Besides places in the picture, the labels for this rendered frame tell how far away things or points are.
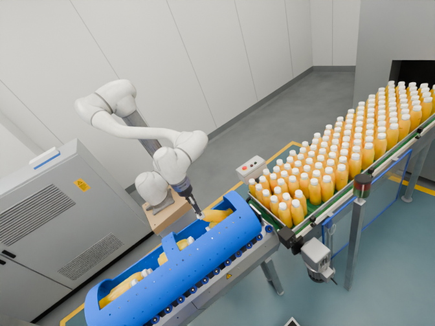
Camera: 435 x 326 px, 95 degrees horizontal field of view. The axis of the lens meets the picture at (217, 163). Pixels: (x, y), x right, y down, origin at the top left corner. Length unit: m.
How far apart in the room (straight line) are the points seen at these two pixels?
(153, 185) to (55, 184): 1.20
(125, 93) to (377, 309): 2.23
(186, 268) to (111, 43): 3.04
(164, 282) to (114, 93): 0.96
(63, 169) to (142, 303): 1.57
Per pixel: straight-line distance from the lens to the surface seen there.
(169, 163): 0.83
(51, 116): 3.50
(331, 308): 2.10
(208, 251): 1.05
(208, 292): 1.30
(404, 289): 2.24
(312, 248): 1.31
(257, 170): 1.45
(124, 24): 3.51
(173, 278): 1.07
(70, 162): 2.31
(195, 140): 0.91
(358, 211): 1.22
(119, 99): 1.23
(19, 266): 2.94
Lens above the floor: 2.03
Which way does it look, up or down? 36 degrees down
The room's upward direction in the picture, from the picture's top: 24 degrees counter-clockwise
